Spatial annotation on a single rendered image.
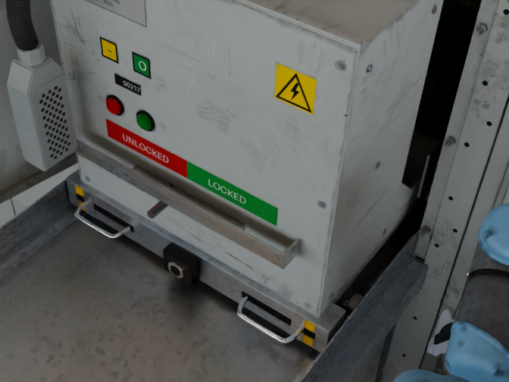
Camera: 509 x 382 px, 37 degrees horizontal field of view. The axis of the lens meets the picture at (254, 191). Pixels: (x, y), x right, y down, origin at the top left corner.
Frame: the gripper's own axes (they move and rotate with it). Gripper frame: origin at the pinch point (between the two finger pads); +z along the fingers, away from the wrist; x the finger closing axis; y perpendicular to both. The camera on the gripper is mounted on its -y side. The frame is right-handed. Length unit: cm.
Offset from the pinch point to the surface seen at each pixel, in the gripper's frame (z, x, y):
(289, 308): -4.0, 28.3, 1.5
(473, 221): -1.8, 4.0, 22.9
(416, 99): -24.9, 14.2, 26.6
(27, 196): 53, 119, 44
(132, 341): -1, 52, -8
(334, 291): -4.9, 22.2, 5.1
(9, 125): -10, 85, 23
